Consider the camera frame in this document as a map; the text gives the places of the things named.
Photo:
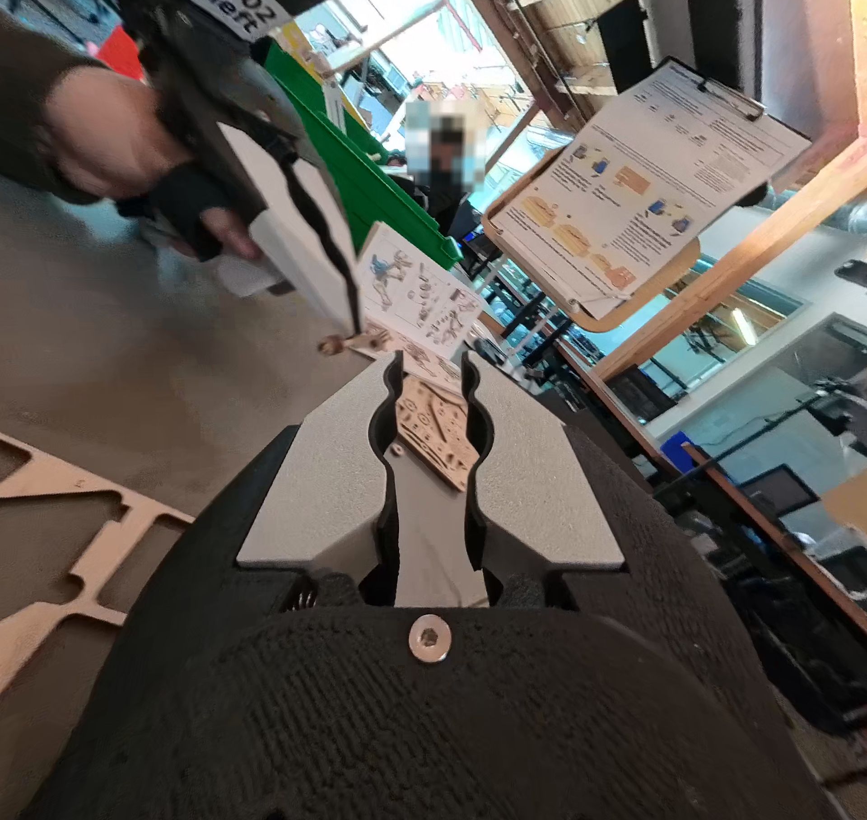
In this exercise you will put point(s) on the computer monitor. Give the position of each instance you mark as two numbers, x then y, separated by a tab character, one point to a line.
779	491

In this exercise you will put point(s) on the wooden clipboard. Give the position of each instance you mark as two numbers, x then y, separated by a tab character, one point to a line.
660	292

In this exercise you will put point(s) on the person's left hand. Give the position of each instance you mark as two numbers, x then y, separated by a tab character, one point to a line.
115	136

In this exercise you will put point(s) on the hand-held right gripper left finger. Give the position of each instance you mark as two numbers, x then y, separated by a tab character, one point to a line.
318	495

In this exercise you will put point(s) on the printed instruction sheet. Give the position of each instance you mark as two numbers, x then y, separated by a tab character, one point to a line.
643	176

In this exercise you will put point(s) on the laser-cut wooden parts sheet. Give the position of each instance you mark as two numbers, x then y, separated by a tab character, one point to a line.
433	427

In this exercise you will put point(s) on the blue storage crate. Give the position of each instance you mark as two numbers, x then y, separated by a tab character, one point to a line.
681	451

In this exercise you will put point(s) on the large green plastic bin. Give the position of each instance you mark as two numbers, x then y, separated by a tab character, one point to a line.
379	190

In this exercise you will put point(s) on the person's left forearm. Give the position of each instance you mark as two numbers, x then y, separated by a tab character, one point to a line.
27	102

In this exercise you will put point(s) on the emptied wooden cut-out frame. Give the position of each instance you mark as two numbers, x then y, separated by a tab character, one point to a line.
61	488

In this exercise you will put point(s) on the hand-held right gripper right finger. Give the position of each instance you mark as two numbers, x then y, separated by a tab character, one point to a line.
542	495

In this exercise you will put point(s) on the open paper instruction booklet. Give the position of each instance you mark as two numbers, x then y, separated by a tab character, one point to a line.
420	292

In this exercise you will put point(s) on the white hinged bracket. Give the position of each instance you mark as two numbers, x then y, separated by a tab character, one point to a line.
335	105

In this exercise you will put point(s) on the wooden axle model part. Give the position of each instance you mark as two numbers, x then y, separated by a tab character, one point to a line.
366	339

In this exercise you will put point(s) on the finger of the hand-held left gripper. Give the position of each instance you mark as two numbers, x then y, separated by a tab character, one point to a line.
332	203
284	224

